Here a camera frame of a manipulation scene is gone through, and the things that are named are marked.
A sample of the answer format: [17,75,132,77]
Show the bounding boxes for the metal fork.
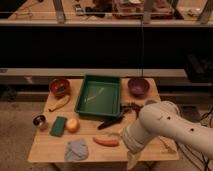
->
[158,137,176,154]

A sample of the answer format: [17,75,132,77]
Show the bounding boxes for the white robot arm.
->
[120,100,213,170]

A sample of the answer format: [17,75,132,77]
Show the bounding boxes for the green plastic tray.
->
[75,75,121,117]

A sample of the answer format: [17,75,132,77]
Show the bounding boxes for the purple bowl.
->
[128,78,150,97]

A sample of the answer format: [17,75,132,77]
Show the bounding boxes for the dark grape bunch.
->
[120,102,143,117]

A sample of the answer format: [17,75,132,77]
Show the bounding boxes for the yellow banana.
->
[49,95,70,112]

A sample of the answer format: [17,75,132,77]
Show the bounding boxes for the red bowl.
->
[49,78,70,98]

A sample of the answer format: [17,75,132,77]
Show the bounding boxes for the orange carrot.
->
[93,137,119,147]

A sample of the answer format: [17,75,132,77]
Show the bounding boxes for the green sponge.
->
[50,116,67,137]

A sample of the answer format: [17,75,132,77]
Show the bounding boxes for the blue grey cloth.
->
[64,139,89,162]

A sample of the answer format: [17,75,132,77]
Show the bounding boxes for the small metal cup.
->
[33,115,48,131]

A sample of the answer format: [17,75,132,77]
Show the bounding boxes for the black handled tool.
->
[97,116,123,130]

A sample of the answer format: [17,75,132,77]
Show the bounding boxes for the black floor cables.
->
[199,105,213,129]

